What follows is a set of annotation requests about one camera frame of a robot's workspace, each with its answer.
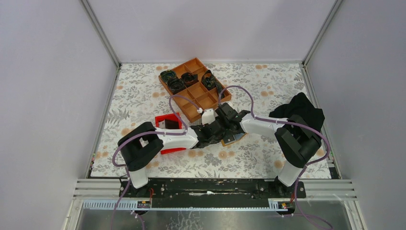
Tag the rolled dark belt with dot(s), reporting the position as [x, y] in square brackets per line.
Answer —
[176, 85]
[168, 75]
[189, 79]

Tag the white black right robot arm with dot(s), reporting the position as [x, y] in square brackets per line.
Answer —
[297, 141]

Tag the floral table mat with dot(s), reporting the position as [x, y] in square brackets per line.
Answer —
[140, 97]

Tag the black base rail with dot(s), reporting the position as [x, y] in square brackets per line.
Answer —
[213, 193]

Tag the dark brown credit card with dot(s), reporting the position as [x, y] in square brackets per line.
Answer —
[171, 124]

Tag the black cloth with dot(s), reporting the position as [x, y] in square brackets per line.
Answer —
[300, 105]

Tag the brown compartment organizer tray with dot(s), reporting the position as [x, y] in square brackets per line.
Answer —
[205, 93]

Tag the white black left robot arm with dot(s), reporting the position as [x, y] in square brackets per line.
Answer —
[142, 144]

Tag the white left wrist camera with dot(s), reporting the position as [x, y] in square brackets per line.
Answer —
[208, 116]

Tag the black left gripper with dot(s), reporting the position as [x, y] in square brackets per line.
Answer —
[202, 126]

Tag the red plastic bin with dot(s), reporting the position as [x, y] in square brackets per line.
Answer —
[159, 122]

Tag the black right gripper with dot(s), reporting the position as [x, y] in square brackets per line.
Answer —
[235, 133]

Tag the yellow leather card holder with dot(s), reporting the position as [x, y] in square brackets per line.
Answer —
[232, 139]

